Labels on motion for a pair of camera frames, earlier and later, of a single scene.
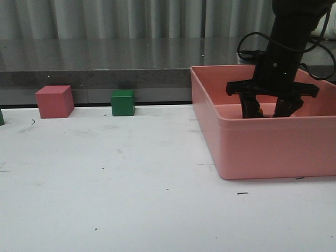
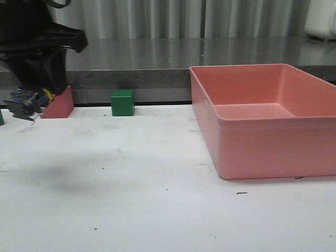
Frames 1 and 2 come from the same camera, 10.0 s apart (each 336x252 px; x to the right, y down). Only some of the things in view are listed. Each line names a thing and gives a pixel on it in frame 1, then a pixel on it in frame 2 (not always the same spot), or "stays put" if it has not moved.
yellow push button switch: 261,112 → 27,104
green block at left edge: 2,122 stays put
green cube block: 123,102 stays put
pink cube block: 55,101 stays put
